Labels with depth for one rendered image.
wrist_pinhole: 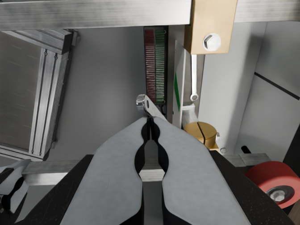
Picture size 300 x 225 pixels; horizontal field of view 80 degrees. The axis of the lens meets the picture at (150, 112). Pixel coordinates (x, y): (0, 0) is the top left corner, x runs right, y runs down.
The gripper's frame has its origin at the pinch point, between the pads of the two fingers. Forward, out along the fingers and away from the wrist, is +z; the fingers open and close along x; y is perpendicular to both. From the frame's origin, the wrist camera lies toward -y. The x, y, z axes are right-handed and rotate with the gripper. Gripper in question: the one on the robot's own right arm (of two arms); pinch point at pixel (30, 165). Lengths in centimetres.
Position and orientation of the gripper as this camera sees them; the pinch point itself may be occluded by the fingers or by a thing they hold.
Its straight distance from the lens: 42.7
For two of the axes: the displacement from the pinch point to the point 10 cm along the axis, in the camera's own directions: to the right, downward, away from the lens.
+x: 0.3, 8.7, 4.9
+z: -0.2, -4.9, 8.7
